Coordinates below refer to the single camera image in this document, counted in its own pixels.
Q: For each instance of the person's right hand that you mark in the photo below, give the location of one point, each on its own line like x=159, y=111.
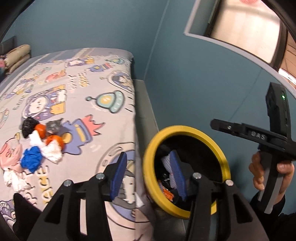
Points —
x=286, y=168

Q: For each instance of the orange trash piece lower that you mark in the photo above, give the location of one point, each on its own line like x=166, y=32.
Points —
x=56, y=138

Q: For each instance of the pink cloth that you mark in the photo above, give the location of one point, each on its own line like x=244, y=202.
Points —
x=11, y=153

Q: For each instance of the white crumpled paper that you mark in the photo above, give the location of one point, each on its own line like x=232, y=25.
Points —
x=15, y=180

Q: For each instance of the yellow rimmed black trash bin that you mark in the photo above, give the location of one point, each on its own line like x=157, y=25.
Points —
x=197, y=153

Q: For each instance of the orange trash piece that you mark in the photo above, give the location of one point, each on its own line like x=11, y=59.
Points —
x=56, y=138
x=41, y=129

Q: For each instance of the cartoon space print bed sheet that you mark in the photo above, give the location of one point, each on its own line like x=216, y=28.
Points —
x=92, y=90

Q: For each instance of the orange trash piece upper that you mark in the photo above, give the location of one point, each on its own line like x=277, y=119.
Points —
x=41, y=129

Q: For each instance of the window with grey frame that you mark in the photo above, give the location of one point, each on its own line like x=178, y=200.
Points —
x=251, y=26

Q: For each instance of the orange snack bag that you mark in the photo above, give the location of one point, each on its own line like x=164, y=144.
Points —
x=169, y=195

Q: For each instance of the grey foil crumpled wrapper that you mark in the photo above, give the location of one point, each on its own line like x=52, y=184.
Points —
x=53, y=126

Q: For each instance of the white tissue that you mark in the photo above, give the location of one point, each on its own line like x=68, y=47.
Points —
x=51, y=151

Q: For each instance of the beige folded blanket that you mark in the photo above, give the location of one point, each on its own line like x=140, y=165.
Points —
x=16, y=57

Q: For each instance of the blue crumpled glove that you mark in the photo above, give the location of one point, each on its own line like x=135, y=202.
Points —
x=31, y=159

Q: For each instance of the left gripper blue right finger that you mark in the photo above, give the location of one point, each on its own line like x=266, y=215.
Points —
x=178, y=175

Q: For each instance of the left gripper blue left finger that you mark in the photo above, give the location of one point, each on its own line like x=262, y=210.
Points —
x=118, y=172

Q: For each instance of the black crumpled trash ball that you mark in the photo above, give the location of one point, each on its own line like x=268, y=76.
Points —
x=28, y=126

